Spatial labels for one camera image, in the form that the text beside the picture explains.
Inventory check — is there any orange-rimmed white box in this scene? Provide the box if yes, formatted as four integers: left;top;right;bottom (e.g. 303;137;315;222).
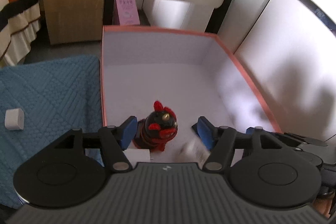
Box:
101;25;284;165

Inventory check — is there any blue quilted cloth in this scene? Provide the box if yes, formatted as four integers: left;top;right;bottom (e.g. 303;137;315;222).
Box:
0;54;103;210

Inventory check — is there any white cube adapter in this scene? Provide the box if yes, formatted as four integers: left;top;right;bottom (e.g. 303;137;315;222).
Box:
4;109;25;131

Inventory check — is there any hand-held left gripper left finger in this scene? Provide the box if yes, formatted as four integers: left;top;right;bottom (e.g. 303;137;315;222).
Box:
52;116;138;172

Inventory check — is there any white charger plug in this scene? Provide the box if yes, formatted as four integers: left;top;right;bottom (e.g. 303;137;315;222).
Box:
125;149;154;163

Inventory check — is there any pink box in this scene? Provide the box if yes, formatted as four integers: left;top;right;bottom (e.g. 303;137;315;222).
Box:
113;0;140;26

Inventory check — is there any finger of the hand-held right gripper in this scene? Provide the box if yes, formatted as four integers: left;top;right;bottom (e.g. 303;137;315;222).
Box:
246;127;328;148

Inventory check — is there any red and black toy figure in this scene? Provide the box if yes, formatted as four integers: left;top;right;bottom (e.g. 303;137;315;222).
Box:
132;100;179;152

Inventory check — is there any person's right hand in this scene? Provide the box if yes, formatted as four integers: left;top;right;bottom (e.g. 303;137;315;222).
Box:
313;195;333;219

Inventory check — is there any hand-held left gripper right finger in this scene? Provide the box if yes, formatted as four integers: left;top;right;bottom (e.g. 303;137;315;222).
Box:
197;116;277;172

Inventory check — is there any striped bed cover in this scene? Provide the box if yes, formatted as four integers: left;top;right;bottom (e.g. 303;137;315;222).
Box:
0;0;44;67

